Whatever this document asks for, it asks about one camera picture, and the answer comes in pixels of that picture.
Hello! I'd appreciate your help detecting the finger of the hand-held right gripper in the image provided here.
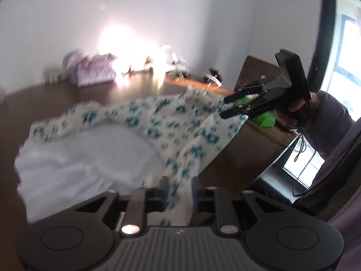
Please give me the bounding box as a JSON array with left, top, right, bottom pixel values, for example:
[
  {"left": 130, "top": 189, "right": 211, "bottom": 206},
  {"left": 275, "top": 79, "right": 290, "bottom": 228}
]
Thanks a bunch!
[
  {"left": 219, "top": 88, "right": 286, "bottom": 120},
  {"left": 224, "top": 74, "right": 286, "bottom": 105}
]

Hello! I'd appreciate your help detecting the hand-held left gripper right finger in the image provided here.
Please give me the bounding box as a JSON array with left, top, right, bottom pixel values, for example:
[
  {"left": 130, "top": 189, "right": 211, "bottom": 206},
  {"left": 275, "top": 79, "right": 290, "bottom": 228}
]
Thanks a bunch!
[{"left": 192, "top": 176, "right": 285, "bottom": 234}]

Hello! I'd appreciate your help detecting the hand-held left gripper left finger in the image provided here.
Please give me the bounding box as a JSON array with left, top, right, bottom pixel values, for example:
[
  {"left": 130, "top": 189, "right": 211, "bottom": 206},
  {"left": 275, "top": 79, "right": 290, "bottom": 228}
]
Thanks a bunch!
[{"left": 76, "top": 176, "right": 170, "bottom": 235}]

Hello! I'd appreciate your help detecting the white teal floral garment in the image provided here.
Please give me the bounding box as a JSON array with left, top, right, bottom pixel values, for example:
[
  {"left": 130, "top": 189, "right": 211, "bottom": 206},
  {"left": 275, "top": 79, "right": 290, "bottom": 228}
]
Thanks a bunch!
[{"left": 14, "top": 87, "right": 249, "bottom": 227}]

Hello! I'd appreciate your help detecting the person's right hand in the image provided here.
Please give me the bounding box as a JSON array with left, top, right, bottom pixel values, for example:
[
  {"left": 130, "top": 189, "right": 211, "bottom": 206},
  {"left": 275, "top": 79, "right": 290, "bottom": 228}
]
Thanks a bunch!
[{"left": 278, "top": 101, "right": 311, "bottom": 131}]

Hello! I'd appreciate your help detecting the wooden chair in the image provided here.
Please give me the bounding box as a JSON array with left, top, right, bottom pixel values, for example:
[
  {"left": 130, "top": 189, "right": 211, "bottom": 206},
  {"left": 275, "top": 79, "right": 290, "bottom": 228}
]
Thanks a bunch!
[{"left": 234, "top": 55, "right": 282, "bottom": 92}]

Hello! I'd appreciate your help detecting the bright green object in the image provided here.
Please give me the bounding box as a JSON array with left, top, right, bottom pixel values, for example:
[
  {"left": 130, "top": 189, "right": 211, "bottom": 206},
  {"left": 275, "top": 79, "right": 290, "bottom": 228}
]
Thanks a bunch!
[{"left": 234, "top": 96, "right": 277, "bottom": 128}]

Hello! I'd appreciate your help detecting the window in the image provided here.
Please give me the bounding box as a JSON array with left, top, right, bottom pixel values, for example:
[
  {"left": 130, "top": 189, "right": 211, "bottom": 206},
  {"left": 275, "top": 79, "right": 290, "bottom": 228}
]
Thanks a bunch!
[{"left": 282, "top": 14, "right": 361, "bottom": 190}]

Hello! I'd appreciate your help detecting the clear plastic strip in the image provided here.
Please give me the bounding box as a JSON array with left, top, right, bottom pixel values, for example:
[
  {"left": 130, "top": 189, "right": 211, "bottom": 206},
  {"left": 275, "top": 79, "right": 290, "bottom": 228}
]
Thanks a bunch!
[{"left": 158, "top": 43, "right": 224, "bottom": 87}]

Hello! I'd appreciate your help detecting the person's purple clothing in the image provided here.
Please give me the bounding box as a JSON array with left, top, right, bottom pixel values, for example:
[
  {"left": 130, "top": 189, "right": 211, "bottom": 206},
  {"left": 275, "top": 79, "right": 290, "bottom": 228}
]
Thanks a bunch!
[{"left": 293, "top": 118, "right": 361, "bottom": 271}]

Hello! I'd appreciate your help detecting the pink floral packet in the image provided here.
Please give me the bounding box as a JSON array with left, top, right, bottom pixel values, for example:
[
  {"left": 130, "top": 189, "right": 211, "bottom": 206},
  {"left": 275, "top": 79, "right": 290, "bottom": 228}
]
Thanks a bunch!
[{"left": 67, "top": 53, "right": 118, "bottom": 87}]

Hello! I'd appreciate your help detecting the white power strip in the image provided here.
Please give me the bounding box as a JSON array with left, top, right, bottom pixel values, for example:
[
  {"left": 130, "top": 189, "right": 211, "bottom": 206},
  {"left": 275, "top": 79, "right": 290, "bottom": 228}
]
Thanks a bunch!
[{"left": 46, "top": 71, "right": 69, "bottom": 83}]

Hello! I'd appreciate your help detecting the black cable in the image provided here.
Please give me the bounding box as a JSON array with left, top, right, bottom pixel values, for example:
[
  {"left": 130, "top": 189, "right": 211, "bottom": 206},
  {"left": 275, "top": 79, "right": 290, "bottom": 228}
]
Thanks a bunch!
[{"left": 292, "top": 132, "right": 308, "bottom": 197}]

